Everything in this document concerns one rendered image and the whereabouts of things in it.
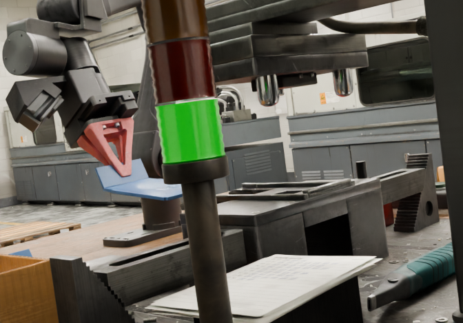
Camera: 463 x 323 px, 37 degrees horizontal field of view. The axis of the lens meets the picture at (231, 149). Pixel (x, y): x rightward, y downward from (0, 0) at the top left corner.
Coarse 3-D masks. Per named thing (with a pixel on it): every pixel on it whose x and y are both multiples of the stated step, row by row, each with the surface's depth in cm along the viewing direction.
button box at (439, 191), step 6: (438, 192) 94; (444, 192) 93; (438, 198) 94; (444, 198) 93; (396, 204) 99; (438, 204) 94; (444, 204) 93; (396, 210) 99; (438, 210) 94; (444, 210) 94
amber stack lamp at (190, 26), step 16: (144, 0) 40; (160, 0) 39; (176, 0) 39; (192, 0) 39; (144, 16) 40; (160, 16) 39; (176, 16) 39; (192, 16) 39; (160, 32) 39; (176, 32) 39; (192, 32) 39
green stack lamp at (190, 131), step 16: (160, 112) 40; (176, 112) 39; (192, 112) 39; (208, 112) 40; (160, 128) 40; (176, 128) 39; (192, 128) 39; (208, 128) 40; (176, 144) 39; (192, 144) 39; (208, 144) 40; (176, 160) 40
